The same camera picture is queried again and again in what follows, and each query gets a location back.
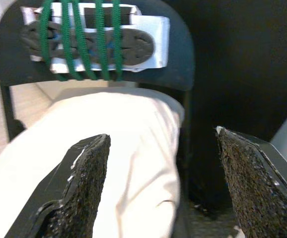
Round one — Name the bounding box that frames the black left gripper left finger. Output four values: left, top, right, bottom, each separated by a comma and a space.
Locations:
4, 133, 112, 238

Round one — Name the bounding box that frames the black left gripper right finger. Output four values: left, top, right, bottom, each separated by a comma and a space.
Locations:
215, 125, 287, 238

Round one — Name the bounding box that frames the cream pillow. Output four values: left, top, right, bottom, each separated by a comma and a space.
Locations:
0, 91, 185, 238

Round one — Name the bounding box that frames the black chair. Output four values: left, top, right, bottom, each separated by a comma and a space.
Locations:
0, 0, 233, 224

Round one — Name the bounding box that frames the dark grey oval pad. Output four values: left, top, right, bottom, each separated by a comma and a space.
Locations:
21, 21, 156, 68

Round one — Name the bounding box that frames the green elastic cord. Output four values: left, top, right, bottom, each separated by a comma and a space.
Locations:
38, 0, 124, 82

